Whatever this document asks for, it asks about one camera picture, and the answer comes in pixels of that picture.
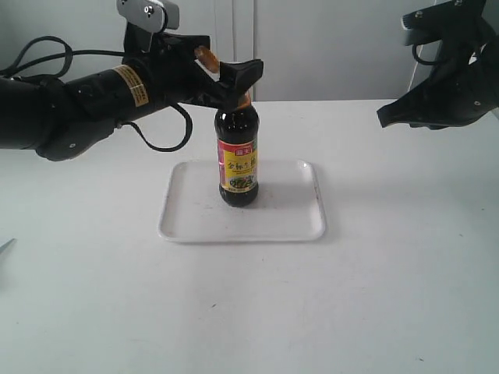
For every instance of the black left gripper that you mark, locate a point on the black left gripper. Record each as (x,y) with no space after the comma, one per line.
(168,64)

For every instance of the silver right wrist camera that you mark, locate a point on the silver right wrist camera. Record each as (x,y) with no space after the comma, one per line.
(410,35)

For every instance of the white cabinet doors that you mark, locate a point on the white cabinet doors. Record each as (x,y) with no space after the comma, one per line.
(312,50)

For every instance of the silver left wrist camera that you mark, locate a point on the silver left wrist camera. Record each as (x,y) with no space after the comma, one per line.
(152,16)

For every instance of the soy sauce bottle gold cap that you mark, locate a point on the soy sauce bottle gold cap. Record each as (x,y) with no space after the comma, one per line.
(236,132)

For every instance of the white rectangular plastic tray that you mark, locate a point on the white rectangular plastic tray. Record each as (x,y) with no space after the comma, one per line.
(288,207)

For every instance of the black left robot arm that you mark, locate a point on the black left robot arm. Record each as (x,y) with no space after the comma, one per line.
(61,120)

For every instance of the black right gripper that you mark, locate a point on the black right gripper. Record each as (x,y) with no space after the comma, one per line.
(456,101)

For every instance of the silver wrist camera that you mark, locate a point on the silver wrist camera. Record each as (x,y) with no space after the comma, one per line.
(410,35)
(152,16)

